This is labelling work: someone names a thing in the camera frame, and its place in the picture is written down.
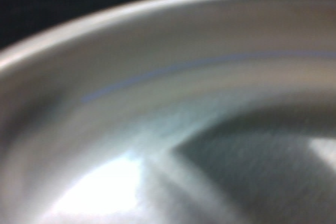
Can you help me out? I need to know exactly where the round silver metal plate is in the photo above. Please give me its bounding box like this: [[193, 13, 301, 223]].
[[0, 0, 336, 224]]

